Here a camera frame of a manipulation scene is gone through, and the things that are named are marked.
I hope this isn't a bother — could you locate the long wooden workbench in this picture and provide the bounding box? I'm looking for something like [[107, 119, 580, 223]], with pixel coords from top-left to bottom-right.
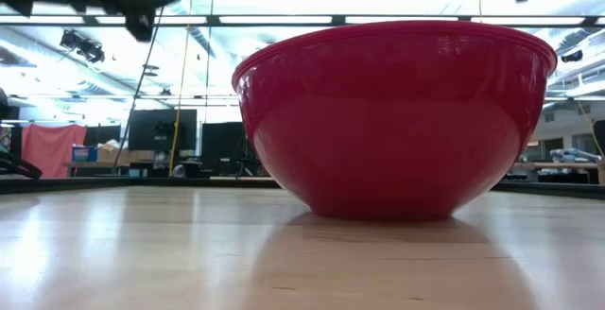
[[512, 161, 605, 186]]

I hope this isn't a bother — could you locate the black overhead frame beam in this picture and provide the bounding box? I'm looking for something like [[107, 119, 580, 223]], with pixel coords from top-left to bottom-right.
[[0, 14, 605, 29]]

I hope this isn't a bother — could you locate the large black monitor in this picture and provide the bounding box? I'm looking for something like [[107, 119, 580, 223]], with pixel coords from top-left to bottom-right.
[[128, 109, 199, 152]]

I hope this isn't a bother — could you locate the small black monitor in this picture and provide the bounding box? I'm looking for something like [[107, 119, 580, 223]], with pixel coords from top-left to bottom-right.
[[86, 125, 122, 148]]

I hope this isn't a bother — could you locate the yellow hanging cable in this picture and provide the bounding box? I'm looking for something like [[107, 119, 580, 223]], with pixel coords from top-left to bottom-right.
[[168, 0, 197, 178]]

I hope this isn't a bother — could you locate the grey blue tool bundle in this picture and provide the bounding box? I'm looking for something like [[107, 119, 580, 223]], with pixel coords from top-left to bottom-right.
[[549, 147, 602, 164]]

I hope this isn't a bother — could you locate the red plastic bowl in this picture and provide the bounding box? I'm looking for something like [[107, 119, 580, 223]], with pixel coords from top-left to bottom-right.
[[231, 20, 559, 222]]

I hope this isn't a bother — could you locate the black ceiling fixture cluster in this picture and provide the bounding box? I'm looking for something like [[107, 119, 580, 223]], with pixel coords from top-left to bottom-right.
[[59, 29, 106, 64]]

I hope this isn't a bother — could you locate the pink cloth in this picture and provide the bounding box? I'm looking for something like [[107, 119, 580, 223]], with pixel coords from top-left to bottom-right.
[[21, 123, 88, 180]]

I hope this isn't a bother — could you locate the black curved hose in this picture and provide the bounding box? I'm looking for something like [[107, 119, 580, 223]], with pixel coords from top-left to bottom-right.
[[0, 151, 43, 181]]

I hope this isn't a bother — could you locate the brown cardboard box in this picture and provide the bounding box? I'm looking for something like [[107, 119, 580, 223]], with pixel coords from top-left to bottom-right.
[[96, 143, 155, 164]]

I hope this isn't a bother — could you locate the blue storage bin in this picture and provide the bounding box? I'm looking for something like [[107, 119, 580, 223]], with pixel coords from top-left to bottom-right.
[[71, 146, 99, 164]]

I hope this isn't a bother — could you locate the black table edge rail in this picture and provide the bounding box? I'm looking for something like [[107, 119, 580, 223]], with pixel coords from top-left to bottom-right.
[[0, 176, 605, 201]]

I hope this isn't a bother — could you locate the black slanted pole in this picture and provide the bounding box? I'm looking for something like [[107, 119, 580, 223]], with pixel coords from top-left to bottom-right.
[[112, 0, 176, 169]]

